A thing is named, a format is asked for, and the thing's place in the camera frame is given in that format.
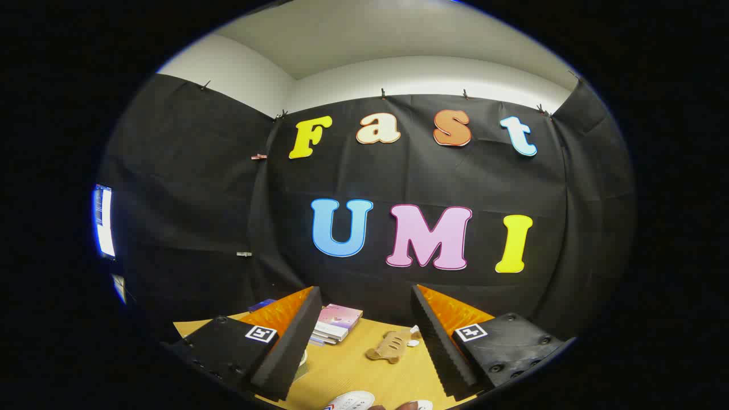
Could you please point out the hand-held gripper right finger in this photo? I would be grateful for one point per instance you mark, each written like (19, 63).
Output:
(441, 347)

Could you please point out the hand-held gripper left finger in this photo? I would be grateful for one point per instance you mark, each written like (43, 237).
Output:
(290, 347)

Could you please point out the pale blue cover book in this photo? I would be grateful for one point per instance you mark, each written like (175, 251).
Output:
(320, 340)

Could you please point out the grey cover book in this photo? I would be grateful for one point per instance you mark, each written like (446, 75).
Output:
(330, 332)

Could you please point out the brown plush toy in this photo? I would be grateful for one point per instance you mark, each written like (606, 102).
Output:
(390, 346)

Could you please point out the dark blue cover book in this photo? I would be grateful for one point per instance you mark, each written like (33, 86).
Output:
(261, 304)

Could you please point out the pink cover book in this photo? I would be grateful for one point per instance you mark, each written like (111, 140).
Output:
(340, 315)

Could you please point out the black backdrop cloth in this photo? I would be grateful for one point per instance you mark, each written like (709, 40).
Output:
(199, 199)

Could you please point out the white electronic device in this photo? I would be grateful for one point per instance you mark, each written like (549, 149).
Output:
(119, 287)

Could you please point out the computer monitor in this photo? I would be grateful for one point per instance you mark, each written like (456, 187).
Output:
(105, 222)

